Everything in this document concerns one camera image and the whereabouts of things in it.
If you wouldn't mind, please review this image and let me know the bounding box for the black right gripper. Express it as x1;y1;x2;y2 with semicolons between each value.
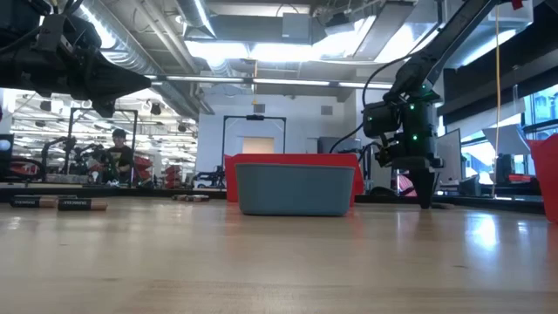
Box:
391;128;446;209

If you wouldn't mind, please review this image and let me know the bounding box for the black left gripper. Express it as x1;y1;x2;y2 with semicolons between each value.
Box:
0;25;152;119

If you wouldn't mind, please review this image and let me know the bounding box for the white shelf rack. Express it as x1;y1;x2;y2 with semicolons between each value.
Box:
368;137;431;197

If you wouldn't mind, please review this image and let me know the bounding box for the grey flat panel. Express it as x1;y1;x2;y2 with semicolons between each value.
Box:
435;129;462;193

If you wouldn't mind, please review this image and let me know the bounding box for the person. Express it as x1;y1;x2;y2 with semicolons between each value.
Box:
105;128;135;185

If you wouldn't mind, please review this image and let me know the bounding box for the black office chair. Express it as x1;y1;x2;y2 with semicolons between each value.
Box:
494;153;516;184

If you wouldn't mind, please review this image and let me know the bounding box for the white trapezoid shade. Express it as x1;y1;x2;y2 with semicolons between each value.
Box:
481;125;532;156

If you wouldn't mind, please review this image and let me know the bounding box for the red storage bin stack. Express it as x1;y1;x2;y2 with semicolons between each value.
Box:
163;164;183;189

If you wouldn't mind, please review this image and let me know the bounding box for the long red plastic bin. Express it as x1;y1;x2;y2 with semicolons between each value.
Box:
526;133;558;224

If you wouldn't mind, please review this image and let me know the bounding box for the blue-grey plastic bin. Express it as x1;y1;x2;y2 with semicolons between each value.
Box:
235;163;357;217

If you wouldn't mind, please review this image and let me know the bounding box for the short red plastic bin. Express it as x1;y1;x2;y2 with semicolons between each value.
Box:
225;153;365;207

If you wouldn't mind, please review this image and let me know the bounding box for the black device with white circle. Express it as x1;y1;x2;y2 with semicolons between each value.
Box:
0;133;15;182

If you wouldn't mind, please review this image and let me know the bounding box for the long ceiling light tube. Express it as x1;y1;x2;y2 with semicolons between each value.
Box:
143;73;393;91

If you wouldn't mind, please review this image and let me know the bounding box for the grey ceiling junction box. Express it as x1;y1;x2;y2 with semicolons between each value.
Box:
281;11;314;45

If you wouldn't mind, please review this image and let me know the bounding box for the black gantry frame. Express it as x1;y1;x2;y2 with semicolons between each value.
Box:
65;106;140;187
221;114;288;175

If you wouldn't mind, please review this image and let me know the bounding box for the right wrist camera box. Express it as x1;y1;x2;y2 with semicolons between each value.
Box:
373;139;407;170

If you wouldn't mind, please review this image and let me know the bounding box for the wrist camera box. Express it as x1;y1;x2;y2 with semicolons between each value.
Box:
60;15;104;52
373;139;407;170

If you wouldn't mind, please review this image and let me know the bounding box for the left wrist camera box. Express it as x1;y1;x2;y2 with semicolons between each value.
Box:
60;15;104;52

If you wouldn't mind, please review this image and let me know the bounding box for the silver spiral ceiling duct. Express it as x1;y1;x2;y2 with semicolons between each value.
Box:
78;0;200;119

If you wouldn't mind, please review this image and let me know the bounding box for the smooth silver ceiling duct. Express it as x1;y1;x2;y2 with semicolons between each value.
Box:
176;0;217;38

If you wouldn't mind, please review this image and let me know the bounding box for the black aluminium table frame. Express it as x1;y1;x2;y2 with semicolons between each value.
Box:
0;185;558;217

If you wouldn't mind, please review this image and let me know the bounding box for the silver rectangular ceiling duct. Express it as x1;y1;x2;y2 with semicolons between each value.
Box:
435;0;535;71

